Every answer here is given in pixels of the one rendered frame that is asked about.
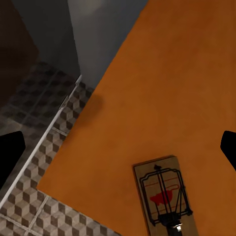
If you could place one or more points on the mousetrap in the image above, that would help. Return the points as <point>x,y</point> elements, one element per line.
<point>164,197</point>

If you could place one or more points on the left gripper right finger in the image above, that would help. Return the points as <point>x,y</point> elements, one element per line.
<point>228,146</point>

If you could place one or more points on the door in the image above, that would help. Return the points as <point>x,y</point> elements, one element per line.
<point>39,70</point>

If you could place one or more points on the cabinet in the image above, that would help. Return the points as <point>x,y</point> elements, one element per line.
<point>169,91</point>

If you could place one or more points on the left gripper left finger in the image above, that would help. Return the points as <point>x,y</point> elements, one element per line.
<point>12,146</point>

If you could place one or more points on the shower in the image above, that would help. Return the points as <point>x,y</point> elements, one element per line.
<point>31,156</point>

